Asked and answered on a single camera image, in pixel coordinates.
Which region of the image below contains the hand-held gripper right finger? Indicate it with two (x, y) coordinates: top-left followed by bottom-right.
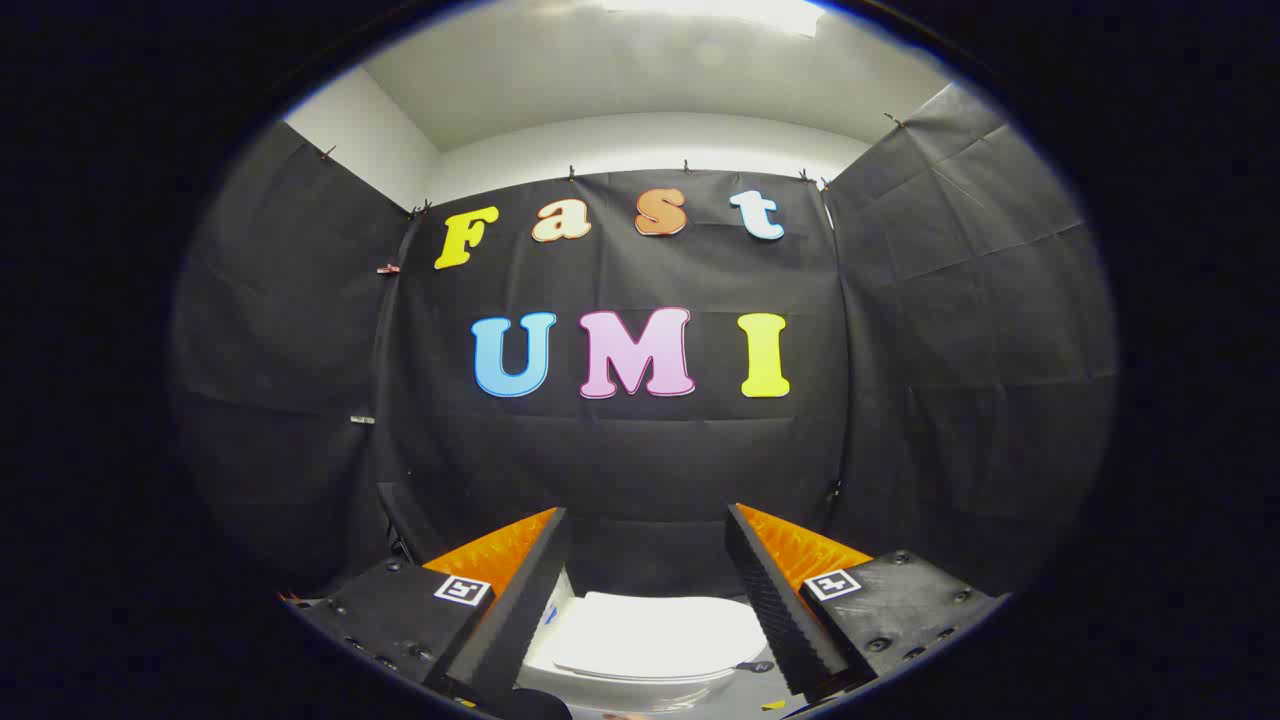
(725, 503), (1011, 701)

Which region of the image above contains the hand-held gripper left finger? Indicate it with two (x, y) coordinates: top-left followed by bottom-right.
(283, 507), (573, 716)

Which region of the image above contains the white toilet lid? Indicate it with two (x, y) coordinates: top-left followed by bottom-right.
(552, 592), (769, 683)

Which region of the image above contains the white toilet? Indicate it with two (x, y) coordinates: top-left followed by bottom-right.
(515, 568), (777, 715)

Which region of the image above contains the black backdrop cloth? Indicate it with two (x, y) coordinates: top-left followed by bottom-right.
(170, 82), (1119, 601)

